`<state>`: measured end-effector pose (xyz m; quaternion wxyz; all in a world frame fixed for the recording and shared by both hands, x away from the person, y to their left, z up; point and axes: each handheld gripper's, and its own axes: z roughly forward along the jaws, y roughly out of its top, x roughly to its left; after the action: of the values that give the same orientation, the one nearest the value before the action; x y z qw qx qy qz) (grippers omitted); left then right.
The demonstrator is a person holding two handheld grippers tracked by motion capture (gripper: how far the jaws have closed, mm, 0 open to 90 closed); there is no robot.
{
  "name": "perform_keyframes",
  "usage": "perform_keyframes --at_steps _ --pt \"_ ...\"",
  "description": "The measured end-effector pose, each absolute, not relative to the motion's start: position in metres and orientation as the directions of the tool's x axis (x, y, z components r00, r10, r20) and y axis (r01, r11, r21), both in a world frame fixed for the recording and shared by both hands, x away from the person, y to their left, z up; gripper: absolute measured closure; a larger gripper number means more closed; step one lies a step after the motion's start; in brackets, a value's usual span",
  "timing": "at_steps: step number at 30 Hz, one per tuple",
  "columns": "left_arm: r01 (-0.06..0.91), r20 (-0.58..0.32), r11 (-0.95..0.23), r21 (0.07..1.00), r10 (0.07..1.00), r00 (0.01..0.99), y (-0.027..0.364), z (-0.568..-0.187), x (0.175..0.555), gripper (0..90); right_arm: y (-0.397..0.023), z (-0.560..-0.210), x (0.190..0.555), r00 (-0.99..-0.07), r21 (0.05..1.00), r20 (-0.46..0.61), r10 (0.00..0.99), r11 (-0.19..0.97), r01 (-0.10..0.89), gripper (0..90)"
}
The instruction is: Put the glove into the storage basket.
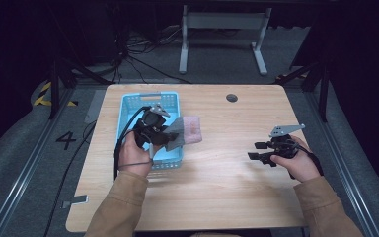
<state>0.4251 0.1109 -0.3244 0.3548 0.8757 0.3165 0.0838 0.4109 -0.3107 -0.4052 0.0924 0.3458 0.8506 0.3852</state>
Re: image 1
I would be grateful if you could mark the yellow black hazard tape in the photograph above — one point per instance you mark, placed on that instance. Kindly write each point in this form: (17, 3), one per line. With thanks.
(42, 100)

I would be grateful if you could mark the grey floor tape strip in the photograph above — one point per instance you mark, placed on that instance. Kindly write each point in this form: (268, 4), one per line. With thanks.
(94, 107)

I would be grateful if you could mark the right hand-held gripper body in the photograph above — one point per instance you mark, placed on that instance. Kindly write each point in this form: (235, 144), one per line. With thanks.
(283, 146)

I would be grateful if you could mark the person's left hand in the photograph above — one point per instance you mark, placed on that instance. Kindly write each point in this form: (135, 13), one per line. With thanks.
(133, 158)

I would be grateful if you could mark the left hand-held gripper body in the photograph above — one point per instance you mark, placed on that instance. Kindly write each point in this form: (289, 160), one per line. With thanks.
(149, 126)

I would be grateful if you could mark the grey metal table frame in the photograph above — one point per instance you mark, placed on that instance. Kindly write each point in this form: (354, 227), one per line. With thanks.
(223, 20)

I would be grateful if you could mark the black tripod stand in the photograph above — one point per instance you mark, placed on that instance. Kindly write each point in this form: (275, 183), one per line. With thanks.
(324, 89)
(54, 85)

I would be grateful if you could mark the person's right hand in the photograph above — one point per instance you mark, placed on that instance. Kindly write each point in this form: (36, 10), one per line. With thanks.
(301, 164)

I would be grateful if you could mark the light blue plastic basket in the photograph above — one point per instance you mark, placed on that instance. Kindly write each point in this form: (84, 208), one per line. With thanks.
(135, 102)

